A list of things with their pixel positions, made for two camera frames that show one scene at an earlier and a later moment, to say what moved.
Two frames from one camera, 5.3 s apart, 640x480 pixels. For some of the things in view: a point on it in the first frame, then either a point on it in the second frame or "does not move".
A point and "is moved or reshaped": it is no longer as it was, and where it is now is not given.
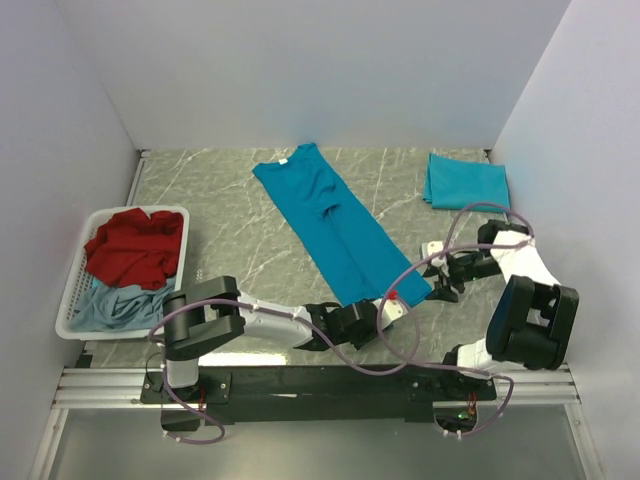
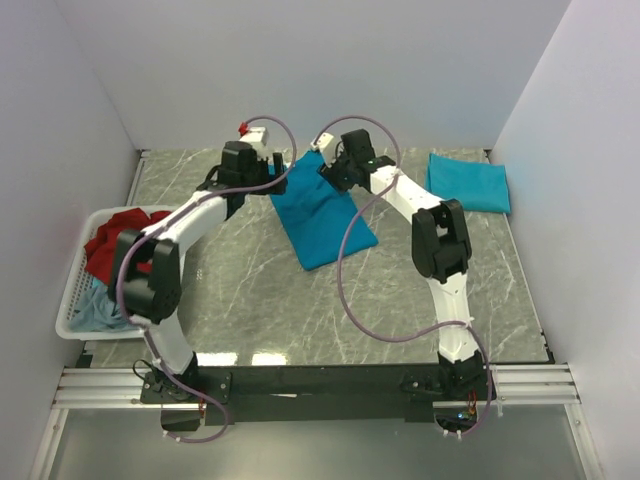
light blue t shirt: (117, 308) does not move
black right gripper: (443, 292) to (331, 174)
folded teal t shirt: (455, 184) does not move
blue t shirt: (349, 250) is moved or reshaped
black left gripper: (358, 343) to (263, 164)
